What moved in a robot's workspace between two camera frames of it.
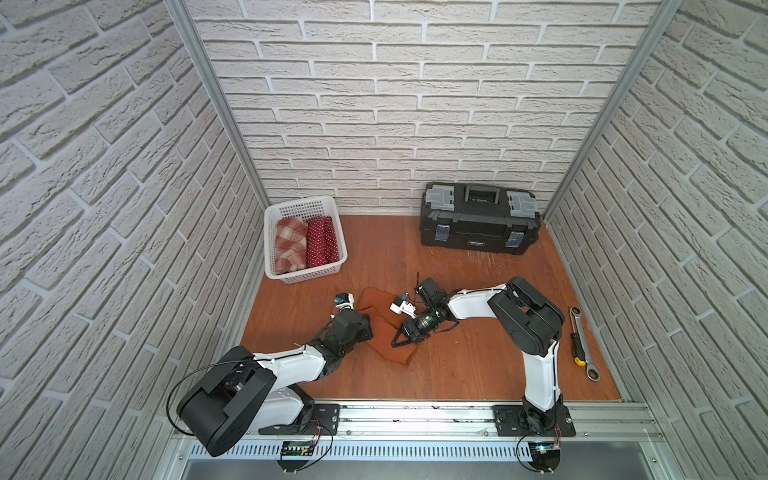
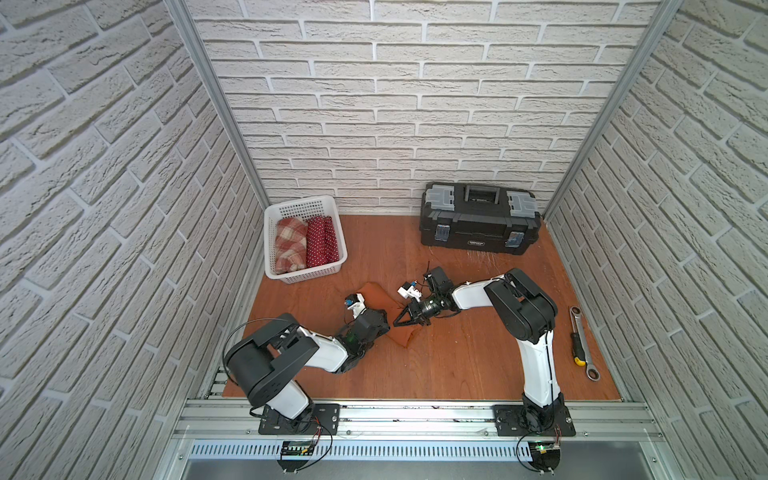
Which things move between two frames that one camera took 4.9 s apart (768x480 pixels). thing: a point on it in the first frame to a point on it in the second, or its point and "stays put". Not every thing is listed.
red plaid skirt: (291, 245) stays put
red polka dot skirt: (321, 241) stays put
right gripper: (413, 334) to (415, 314)
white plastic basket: (303, 240) stays put
